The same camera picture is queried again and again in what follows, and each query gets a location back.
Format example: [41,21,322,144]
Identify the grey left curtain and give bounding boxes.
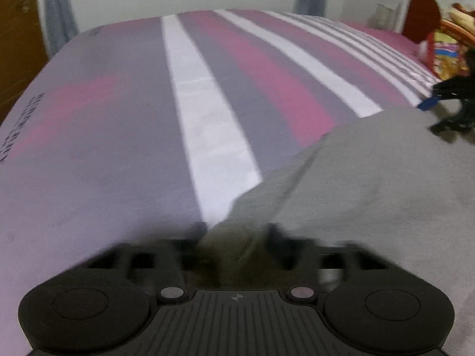
[44,0,79,56]

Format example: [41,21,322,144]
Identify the colourful folded blankets pile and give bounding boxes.
[415,2,475,82]

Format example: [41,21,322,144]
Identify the red white headboard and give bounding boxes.
[395,0,441,44]

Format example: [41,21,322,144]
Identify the grey pants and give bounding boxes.
[200,109,474,355]

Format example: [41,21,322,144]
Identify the brown wooden door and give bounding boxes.
[0,0,48,119]

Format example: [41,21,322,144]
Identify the striped pink grey bedsheet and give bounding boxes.
[1,10,436,355]

